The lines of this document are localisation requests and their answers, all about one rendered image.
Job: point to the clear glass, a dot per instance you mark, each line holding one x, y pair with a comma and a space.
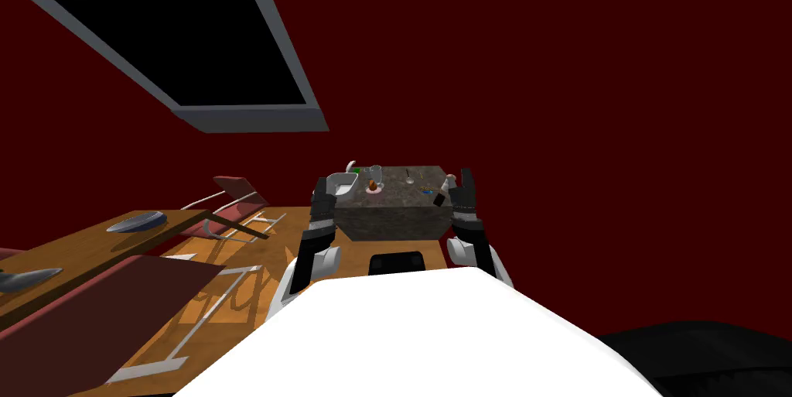
374, 173

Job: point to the brown wooden dining table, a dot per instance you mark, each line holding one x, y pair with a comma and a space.
80, 248

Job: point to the red chair white frame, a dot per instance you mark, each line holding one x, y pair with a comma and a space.
238, 196
111, 316

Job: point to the grey plate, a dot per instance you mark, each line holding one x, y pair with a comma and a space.
137, 222
28, 279

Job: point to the grey framed window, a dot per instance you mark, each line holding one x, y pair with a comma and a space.
185, 44

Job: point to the dark marble table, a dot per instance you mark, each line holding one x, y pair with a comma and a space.
396, 217

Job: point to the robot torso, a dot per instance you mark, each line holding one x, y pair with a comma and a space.
433, 335

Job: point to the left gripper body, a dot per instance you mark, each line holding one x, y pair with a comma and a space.
323, 205

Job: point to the white curved thing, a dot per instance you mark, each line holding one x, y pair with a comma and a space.
351, 166

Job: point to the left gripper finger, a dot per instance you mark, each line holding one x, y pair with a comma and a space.
320, 184

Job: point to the grey spoon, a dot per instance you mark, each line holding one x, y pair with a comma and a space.
409, 178

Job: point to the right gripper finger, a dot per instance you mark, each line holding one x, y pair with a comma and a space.
467, 178

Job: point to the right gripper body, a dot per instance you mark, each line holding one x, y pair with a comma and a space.
464, 200

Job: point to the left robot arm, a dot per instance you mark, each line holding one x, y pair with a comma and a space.
309, 258

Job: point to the small black block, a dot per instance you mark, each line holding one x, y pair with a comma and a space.
439, 200

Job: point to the white square bowl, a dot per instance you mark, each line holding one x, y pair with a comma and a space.
341, 183

